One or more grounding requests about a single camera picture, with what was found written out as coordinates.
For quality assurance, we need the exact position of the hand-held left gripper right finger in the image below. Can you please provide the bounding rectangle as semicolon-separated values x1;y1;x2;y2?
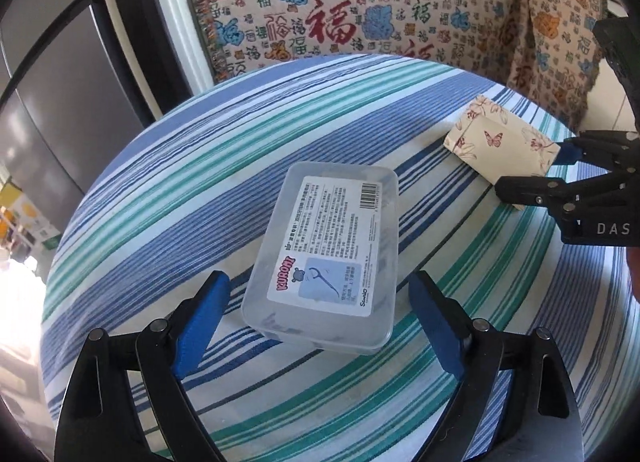
409;269;586;462

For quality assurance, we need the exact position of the small printed cloth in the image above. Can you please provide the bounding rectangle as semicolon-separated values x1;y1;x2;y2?
502;0;608;130

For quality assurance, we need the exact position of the white kitchen cabinet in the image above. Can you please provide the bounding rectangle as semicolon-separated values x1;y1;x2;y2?
584;61;637;135

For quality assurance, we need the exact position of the grey refrigerator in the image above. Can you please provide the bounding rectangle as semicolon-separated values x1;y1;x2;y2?
0;0;151;198

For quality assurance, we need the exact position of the striped tablecloth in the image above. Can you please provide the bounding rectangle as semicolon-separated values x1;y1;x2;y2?
40;55;640;462

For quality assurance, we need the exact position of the clear plastic box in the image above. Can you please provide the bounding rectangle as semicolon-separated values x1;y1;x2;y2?
240;161;401;355

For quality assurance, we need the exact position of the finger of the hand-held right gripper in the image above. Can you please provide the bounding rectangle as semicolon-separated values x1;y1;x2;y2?
494;167;640;216
552;129;640;168

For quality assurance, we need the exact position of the floral paper packet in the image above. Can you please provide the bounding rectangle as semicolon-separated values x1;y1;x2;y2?
442;95;562;213

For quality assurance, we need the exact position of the yellow green cardboard box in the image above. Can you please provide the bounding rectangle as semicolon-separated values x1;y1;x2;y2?
0;182;63;250

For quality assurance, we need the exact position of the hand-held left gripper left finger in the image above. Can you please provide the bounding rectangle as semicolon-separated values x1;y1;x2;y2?
54;269;232;462

